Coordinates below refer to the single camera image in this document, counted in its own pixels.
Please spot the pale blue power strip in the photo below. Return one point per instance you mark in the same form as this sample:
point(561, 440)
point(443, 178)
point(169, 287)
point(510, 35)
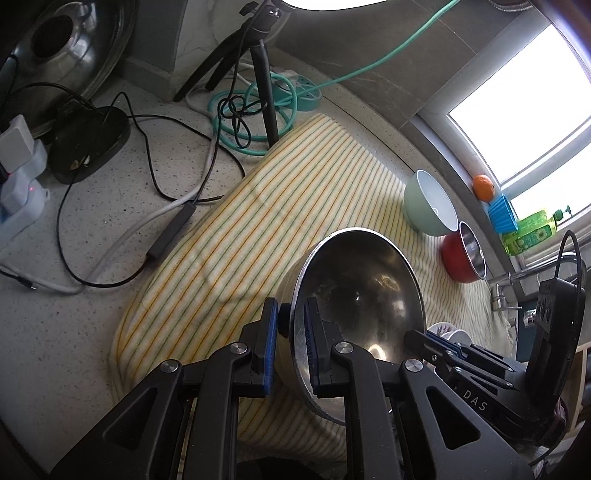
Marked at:
point(27, 207)

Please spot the orange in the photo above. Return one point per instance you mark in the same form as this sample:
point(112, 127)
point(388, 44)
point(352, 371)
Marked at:
point(482, 188)

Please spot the green detergent bottle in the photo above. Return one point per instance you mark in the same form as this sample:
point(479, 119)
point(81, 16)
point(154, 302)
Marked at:
point(531, 230)

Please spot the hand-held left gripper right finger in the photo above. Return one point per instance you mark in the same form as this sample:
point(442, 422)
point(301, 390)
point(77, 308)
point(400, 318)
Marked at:
point(310, 355)

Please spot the white plug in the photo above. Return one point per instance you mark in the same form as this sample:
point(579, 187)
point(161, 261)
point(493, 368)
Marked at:
point(286, 76)

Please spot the light green bowl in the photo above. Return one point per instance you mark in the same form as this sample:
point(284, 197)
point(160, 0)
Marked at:
point(420, 203)

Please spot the blue ribbed cup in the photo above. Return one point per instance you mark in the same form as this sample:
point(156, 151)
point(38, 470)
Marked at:
point(502, 214)

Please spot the black tripod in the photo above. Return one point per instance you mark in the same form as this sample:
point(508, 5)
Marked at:
point(263, 69)

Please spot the window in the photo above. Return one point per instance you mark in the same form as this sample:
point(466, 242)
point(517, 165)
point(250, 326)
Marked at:
point(517, 106)

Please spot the white power adapter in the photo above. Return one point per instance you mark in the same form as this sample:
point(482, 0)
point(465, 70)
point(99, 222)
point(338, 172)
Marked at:
point(16, 143)

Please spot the red steel bowl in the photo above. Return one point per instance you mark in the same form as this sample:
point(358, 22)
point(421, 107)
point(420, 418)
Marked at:
point(455, 263)

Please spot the glass pot lid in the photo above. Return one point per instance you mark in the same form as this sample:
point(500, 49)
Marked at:
point(92, 50)

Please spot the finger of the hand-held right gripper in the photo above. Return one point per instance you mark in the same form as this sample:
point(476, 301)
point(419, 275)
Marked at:
point(427, 346)
point(485, 357)

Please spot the large steel bowl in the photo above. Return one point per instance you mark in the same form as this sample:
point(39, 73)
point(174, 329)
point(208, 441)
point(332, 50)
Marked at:
point(360, 295)

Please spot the chrome faucet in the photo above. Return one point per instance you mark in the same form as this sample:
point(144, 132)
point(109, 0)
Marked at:
point(499, 297)

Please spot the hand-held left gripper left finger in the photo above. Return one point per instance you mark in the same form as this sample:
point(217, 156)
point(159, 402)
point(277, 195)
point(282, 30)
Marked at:
point(270, 350)

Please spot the black oval device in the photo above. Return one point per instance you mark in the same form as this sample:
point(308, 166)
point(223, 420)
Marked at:
point(92, 138)

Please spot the teal power strip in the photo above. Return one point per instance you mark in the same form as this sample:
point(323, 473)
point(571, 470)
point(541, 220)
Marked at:
point(307, 99)

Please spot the striped yellow cloth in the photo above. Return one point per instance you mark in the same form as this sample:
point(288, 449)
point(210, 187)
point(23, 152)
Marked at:
point(221, 240)

